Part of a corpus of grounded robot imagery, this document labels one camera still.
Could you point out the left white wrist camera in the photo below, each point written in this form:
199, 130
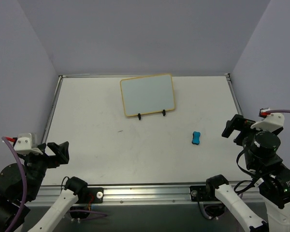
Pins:
27, 143

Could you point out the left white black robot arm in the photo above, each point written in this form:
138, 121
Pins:
20, 183

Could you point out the blue bone shaped eraser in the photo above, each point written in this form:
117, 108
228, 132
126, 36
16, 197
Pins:
196, 138

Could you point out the yellow framed small whiteboard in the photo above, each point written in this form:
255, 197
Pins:
146, 95

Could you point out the black wire whiteboard stand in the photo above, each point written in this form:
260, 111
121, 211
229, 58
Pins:
151, 114

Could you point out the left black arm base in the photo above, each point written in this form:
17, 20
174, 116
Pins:
92, 195

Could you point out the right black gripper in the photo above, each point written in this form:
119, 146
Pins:
239, 127

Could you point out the aluminium front rail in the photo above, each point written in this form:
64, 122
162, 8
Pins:
139, 195

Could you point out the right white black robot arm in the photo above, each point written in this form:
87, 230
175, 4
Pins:
260, 142

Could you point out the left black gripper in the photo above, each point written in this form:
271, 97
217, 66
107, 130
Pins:
49, 157

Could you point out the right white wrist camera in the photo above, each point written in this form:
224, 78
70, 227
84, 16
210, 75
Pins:
270, 121

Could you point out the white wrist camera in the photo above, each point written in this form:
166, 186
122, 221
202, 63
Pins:
270, 121
27, 143

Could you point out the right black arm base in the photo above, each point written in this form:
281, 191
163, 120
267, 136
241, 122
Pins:
200, 193

